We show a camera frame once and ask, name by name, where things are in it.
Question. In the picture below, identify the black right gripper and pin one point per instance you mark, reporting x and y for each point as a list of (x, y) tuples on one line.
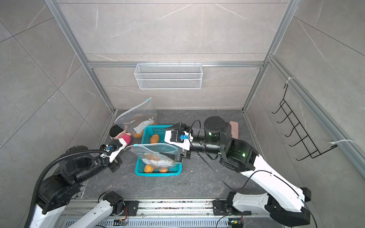
[(182, 126)]

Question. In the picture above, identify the clear zipper bag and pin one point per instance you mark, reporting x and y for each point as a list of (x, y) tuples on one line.
[(137, 119), (150, 154)]

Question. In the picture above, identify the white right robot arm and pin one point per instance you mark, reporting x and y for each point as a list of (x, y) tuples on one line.
[(284, 202)]

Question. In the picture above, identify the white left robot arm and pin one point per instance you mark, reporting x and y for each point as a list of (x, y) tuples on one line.
[(62, 179)]

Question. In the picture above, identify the plush doll pink black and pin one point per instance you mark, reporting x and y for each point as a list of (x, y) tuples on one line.
[(116, 132)]

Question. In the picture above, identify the pink rectangular box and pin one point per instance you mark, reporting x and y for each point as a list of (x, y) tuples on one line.
[(235, 129)]

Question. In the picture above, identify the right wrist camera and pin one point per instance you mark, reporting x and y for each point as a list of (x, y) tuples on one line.
[(179, 138)]

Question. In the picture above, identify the white wire mesh shelf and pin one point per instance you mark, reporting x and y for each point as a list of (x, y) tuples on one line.
[(150, 76)]

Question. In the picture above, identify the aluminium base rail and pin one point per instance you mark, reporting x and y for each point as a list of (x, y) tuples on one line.
[(183, 213)]

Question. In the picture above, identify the black wire hook rack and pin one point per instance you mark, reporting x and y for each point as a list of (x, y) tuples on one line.
[(299, 130)]

